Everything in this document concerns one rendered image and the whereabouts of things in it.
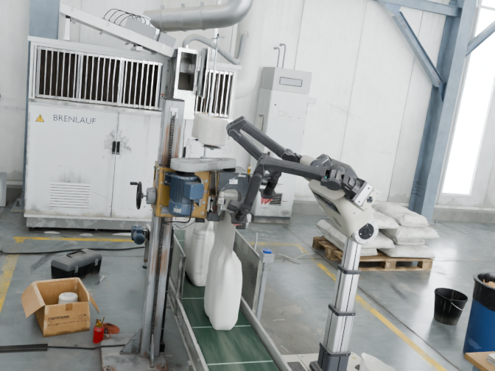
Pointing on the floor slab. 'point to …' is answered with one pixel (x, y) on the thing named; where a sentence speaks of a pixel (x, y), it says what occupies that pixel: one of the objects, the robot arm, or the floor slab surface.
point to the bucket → (448, 305)
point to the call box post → (261, 291)
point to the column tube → (160, 233)
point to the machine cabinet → (103, 132)
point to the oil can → (98, 332)
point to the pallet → (333, 253)
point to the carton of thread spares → (54, 319)
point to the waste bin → (482, 316)
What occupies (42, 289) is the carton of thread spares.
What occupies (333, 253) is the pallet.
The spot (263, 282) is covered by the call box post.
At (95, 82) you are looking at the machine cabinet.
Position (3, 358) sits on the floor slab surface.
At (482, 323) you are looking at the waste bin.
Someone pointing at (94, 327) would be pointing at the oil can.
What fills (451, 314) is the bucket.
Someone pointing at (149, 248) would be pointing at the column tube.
